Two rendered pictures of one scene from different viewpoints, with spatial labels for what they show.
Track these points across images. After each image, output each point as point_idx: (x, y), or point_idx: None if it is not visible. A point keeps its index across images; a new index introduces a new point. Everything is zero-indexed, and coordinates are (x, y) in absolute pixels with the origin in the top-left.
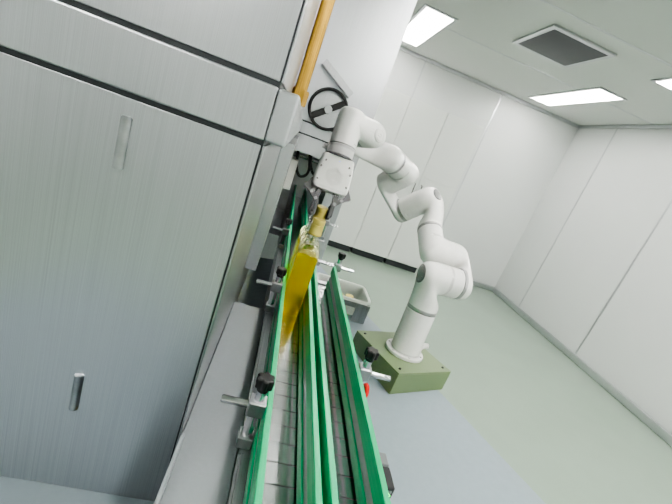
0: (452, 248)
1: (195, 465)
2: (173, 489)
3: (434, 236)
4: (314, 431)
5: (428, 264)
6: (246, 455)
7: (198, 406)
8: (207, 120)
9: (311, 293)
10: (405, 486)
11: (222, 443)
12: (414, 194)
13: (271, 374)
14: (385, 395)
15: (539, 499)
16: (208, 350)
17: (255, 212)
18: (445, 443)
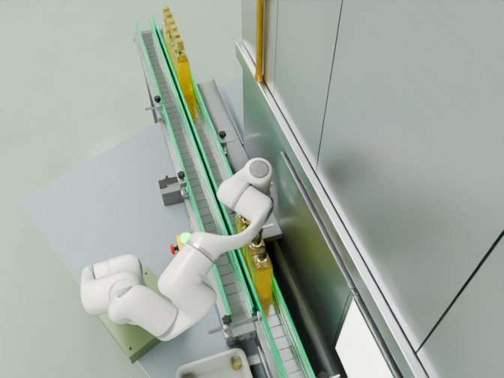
0: (103, 277)
1: (233, 142)
2: (235, 136)
3: (127, 277)
4: (199, 139)
5: (135, 258)
6: None
7: (247, 159)
8: None
9: (232, 233)
10: (145, 214)
11: (230, 151)
12: (157, 295)
13: (223, 153)
14: (154, 273)
15: (53, 244)
16: (247, 134)
17: (260, 123)
18: (111, 254)
